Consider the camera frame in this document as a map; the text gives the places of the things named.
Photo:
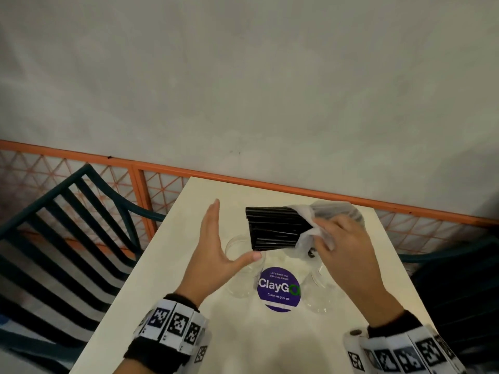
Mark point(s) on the person's left hand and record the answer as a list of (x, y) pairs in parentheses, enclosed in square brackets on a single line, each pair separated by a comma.
[(206, 268)]

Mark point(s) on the person's right hand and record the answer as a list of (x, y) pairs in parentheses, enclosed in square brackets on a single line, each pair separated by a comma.
[(351, 260)]

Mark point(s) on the clear plastic jar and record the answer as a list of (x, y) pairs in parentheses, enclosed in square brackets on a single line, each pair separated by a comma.
[(317, 296), (243, 286)]

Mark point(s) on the clear plastic bag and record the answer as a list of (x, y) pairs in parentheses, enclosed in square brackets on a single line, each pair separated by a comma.
[(335, 208)]

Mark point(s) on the black straw bundle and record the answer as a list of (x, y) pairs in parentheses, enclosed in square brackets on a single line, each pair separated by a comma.
[(273, 227)]

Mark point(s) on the person's left forearm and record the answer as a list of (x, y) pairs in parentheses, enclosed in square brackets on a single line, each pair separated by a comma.
[(128, 370)]

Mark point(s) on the black white marker wristband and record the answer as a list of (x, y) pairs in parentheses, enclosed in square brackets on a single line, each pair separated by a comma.
[(175, 323), (405, 350)]

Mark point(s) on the round purple sticker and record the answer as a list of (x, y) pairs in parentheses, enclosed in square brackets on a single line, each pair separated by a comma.
[(278, 288)]

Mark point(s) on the dark green slatted chair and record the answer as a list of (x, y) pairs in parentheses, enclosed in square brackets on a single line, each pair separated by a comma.
[(58, 237), (460, 276)]

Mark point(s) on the orange mesh fence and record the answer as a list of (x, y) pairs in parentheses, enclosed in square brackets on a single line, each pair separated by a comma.
[(78, 152)]

